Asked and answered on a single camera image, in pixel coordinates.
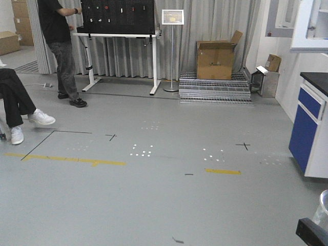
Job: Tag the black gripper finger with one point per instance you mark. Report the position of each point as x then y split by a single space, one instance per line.
311 233

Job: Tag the blue and white lab cabinet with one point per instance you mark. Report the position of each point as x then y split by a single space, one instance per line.
308 143

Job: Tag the small metal cabinet box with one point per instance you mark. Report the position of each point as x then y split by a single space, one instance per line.
264 82

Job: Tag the stack of metal grates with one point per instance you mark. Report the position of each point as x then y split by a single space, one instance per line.
235 91

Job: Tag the small cardboard box right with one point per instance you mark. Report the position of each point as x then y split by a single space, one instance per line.
273 63

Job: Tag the open cardboard box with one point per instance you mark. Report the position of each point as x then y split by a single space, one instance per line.
215 59

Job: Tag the framed sign on stand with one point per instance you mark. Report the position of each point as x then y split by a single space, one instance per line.
172 17

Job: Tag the black pegboard panel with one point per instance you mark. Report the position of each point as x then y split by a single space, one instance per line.
118 17

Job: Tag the power strip on floor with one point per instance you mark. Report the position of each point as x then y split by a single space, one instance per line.
48 85

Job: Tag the seated person white sneakers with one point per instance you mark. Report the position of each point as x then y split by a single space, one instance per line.
17 103

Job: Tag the standing person in black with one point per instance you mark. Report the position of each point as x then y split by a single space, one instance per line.
56 31

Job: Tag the stacked cardboard boxes left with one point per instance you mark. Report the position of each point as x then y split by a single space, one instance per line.
15 26

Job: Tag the white wall cabinet glass door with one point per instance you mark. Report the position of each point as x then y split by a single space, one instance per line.
304 22

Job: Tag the white standing desk frame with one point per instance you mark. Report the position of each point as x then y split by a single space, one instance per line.
153 40

